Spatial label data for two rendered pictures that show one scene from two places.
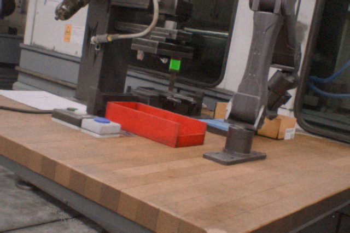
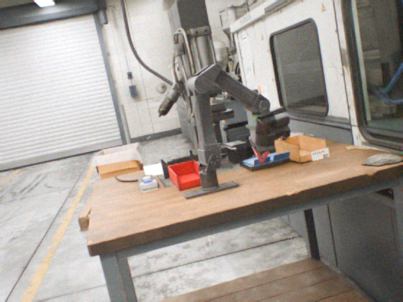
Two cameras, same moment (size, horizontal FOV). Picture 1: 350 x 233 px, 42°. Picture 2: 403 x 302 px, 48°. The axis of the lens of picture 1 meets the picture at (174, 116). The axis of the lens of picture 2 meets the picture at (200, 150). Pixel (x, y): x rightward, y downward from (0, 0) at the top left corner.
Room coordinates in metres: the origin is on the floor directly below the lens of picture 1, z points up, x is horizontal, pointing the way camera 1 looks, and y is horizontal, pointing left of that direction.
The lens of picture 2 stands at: (-0.08, -1.23, 1.31)
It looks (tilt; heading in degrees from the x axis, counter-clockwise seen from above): 9 degrees down; 43
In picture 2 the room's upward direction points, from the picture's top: 11 degrees counter-clockwise
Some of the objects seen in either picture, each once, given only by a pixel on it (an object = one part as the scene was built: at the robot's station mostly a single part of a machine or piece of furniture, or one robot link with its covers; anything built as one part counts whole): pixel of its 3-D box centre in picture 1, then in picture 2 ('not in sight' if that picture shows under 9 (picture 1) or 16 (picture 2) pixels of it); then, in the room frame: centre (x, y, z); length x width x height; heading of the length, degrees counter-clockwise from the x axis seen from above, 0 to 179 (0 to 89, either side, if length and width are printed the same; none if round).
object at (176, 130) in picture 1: (154, 122); (187, 174); (1.19, 0.05, 0.93); 0.25 x 0.12 x 0.06; 53
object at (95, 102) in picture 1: (99, 104); (169, 167); (1.25, 0.21, 0.95); 0.06 x 0.03 x 0.09; 143
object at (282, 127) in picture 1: (254, 121); (300, 149); (1.56, -0.27, 0.93); 0.25 x 0.13 x 0.08; 53
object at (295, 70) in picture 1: (285, 70); (270, 113); (1.35, -0.29, 1.12); 0.12 x 0.09 x 0.12; 152
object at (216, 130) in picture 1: (223, 127); (263, 162); (1.45, -0.16, 0.91); 0.17 x 0.16 x 0.02; 143
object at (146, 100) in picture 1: (156, 106); (222, 156); (1.45, 0.06, 0.94); 0.20 x 0.10 x 0.07; 143
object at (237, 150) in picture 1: (239, 141); (209, 180); (1.08, -0.16, 0.94); 0.20 x 0.07 x 0.08; 143
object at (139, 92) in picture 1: (158, 93); (221, 147); (1.45, 0.06, 0.98); 0.20 x 0.10 x 0.01; 143
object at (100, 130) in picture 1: (100, 133); (150, 188); (1.08, 0.17, 0.90); 0.07 x 0.07 x 0.06; 53
